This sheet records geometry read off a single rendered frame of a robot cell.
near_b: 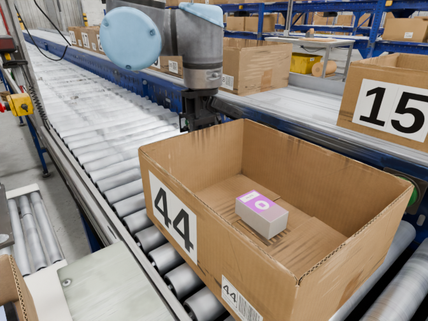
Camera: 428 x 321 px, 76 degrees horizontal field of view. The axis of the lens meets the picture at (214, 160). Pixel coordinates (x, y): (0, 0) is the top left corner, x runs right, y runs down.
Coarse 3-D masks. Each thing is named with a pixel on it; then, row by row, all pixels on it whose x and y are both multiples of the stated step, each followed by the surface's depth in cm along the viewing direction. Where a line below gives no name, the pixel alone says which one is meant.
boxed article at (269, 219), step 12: (252, 192) 61; (240, 204) 58; (252, 204) 57; (264, 204) 57; (276, 204) 57; (240, 216) 60; (252, 216) 56; (264, 216) 54; (276, 216) 54; (264, 228) 54; (276, 228) 55
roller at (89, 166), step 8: (120, 152) 91; (128, 152) 90; (136, 152) 91; (96, 160) 85; (104, 160) 86; (112, 160) 87; (120, 160) 88; (88, 168) 83; (96, 168) 84; (88, 176) 83
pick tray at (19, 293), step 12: (0, 264) 39; (12, 264) 37; (0, 276) 40; (12, 276) 41; (0, 288) 40; (12, 288) 41; (24, 288) 38; (0, 300) 41; (12, 300) 42; (24, 300) 34; (24, 312) 31; (36, 312) 42
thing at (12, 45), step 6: (0, 36) 88; (6, 36) 89; (0, 42) 87; (6, 42) 88; (12, 42) 89; (0, 48) 88; (6, 48) 89; (12, 48) 90; (0, 54) 93; (6, 54) 93; (12, 54) 95; (6, 60) 94; (12, 60) 95; (6, 66) 95; (12, 66) 96
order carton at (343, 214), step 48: (192, 144) 62; (240, 144) 72; (288, 144) 60; (144, 192) 59; (192, 192) 40; (240, 192) 68; (288, 192) 64; (336, 192) 54; (384, 192) 46; (240, 240) 33; (288, 240) 54; (336, 240) 54; (384, 240) 43; (240, 288) 37; (288, 288) 28; (336, 288) 36
